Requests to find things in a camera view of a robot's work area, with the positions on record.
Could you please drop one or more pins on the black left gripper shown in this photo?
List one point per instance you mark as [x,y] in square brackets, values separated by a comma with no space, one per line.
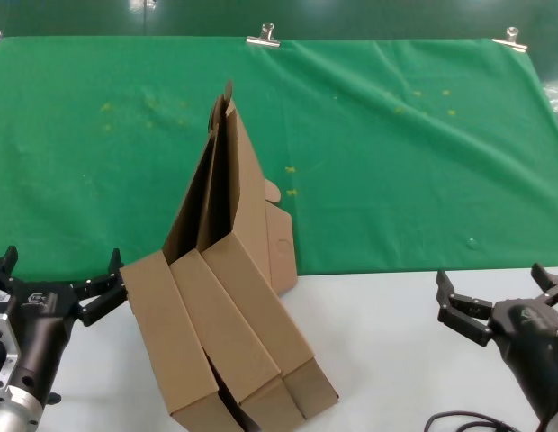
[40,324]

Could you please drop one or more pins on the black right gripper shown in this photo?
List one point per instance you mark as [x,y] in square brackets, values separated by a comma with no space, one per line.
[535,351]

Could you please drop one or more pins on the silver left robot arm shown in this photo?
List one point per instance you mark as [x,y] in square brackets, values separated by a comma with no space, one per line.
[13,411]

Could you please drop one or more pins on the green table cloth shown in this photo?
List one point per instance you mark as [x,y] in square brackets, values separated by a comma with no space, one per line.
[396,180]

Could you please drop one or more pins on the silver metal wrist bracket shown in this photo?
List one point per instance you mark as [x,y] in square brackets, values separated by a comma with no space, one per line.
[2,333]

